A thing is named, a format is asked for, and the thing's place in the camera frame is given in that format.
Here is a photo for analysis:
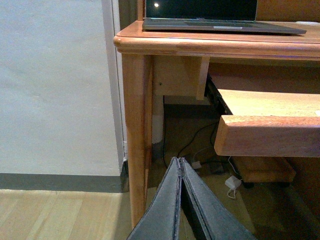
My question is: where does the wooden desk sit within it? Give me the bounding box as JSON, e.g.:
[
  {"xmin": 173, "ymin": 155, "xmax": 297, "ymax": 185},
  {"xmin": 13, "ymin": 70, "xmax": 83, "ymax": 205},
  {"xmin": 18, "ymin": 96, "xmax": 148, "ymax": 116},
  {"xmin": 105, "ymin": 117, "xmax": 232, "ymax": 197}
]
[{"xmin": 113, "ymin": 0, "xmax": 320, "ymax": 226}]

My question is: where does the grey open laptop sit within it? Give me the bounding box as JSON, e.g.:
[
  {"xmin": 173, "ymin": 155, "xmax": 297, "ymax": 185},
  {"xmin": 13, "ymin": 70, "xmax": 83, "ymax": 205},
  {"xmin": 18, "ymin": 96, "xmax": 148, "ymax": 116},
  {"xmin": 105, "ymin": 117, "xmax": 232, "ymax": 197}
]
[{"xmin": 142, "ymin": 0, "xmax": 307, "ymax": 35}]

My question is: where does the white power adapter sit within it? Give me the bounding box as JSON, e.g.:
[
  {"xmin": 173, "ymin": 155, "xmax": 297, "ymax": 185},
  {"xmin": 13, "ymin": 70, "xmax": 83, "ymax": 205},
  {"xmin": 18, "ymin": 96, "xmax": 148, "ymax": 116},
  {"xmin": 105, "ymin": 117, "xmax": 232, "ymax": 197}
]
[{"xmin": 224, "ymin": 175, "xmax": 242, "ymax": 191}]

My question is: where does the wooden rolling stand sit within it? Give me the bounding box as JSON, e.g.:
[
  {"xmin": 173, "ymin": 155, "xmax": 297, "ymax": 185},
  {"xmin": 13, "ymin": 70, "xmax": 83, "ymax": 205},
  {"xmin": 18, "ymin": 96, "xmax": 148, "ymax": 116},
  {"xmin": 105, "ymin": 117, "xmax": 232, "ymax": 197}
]
[{"xmin": 232, "ymin": 156, "xmax": 296, "ymax": 189}]

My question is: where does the black floor cable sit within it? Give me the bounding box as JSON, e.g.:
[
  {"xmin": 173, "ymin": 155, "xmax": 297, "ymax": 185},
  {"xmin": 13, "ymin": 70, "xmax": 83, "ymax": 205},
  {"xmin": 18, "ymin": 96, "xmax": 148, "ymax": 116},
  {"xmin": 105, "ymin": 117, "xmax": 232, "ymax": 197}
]
[{"xmin": 161, "ymin": 117, "xmax": 221, "ymax": 170}]

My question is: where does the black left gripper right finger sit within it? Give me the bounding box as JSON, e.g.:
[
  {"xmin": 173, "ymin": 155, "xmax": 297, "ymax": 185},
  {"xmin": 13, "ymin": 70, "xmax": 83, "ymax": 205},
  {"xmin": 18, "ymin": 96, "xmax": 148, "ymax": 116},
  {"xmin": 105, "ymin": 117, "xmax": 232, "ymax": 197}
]
[{"xmin": 179, "ymin": 158, "xmax": 255, "ymax": 240}]

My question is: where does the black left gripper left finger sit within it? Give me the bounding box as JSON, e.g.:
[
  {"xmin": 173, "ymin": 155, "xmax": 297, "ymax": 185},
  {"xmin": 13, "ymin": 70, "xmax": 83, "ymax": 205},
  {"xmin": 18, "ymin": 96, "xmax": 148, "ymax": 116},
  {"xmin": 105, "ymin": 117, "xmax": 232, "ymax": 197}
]
[{"xmin": 127, "ymin": 157, "xmax": 182, "ymax": 240}]

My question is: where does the wooden pull-out keyboard tray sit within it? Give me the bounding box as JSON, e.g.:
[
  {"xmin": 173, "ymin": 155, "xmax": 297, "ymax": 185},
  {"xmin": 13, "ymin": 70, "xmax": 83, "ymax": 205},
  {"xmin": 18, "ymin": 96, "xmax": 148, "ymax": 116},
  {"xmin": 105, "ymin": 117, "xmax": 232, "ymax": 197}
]
[{"xmin": 214, "ymin": 89, "xmax": 320, "ymax": 158}]

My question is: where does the white adapter cable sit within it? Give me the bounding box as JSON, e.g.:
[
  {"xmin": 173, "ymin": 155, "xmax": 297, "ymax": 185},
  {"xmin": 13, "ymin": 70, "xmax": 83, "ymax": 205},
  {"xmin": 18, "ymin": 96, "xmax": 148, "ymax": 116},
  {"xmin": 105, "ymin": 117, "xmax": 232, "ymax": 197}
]
[{"xmin": 226, "ymin": 156, "xmax": 244, "ymax": 200}]

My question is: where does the white plug on floor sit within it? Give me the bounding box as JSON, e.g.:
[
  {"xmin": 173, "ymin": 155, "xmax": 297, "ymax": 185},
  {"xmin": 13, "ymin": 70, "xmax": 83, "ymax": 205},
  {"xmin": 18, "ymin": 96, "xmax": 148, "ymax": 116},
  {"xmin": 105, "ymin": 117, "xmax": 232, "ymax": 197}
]
[{"xmin": 191, "ymin": 161, "xmax": 202, "ymax": 170}]

